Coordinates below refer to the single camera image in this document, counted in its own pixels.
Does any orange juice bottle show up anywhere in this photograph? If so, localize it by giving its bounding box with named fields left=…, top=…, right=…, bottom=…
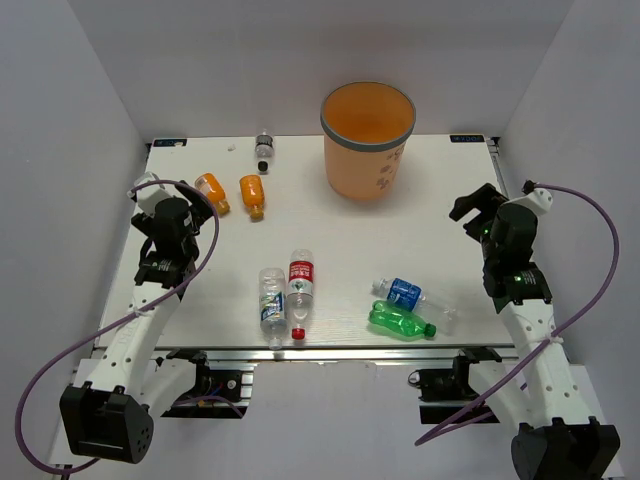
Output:
left=239, top=175, right=265, bottom=221
left=194, top=172, right=230, bottom=216

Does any clear bottle blue-green label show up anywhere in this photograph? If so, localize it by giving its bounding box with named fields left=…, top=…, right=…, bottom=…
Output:
left=259, top=268, right=288, bottom=350

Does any clear bottle red label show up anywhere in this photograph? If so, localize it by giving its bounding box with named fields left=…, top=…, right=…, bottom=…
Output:
left=286, top=249, right=315, bottom=342

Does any clear bottle blue label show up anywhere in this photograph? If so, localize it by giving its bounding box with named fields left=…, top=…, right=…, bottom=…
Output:
left=371, top=278, right=456, bottom=335

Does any green plastic bottle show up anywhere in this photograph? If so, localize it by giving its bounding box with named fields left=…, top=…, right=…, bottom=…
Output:
left=368, top=300, right=437, bottom=338

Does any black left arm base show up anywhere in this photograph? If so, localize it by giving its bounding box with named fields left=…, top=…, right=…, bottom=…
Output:
left=153, top=349, right=253, bottom=419

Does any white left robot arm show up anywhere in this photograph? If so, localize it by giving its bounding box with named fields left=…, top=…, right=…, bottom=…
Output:
left=60, top=181, right=214, bottom=464

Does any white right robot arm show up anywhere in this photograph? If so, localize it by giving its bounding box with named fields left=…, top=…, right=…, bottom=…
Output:
left=450, top=182, right=620, bottom=479

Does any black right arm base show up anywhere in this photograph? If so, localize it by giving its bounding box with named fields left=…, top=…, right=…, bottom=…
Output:
left=407, top=347, right=502, bottom=425

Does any orange plastic bin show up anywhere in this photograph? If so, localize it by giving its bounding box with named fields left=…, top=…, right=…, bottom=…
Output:
left=320, top=81, right=416, bottom=202

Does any right blue table label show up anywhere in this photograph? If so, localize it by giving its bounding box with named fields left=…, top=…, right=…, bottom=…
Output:
left=449, top=134, right=485, bottom=143

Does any blue table label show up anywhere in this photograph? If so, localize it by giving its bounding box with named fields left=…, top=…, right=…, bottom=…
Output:
left=152, top=138, right=187, bottom=148
left=449, top=134, right=485, bottom=143

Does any left blue table label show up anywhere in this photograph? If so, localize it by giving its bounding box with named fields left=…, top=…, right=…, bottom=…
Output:
left=152, top=138, right=187, bottom=148

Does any small clear black-cap bottle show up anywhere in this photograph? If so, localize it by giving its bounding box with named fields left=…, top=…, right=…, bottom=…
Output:
left=254, top=130, right=275, bottom=175

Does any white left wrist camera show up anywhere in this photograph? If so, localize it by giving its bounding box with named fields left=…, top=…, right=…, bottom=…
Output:
left=127, top=171, right=171, bottom=217

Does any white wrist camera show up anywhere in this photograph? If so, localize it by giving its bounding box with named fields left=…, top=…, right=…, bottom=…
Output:
left=518, top=180, right=553, bottom=216
left=127, top=171, right=171, bottom=217

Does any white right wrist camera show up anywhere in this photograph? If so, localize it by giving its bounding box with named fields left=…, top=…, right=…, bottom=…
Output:
left=518, top=180, right=553, bottom=216

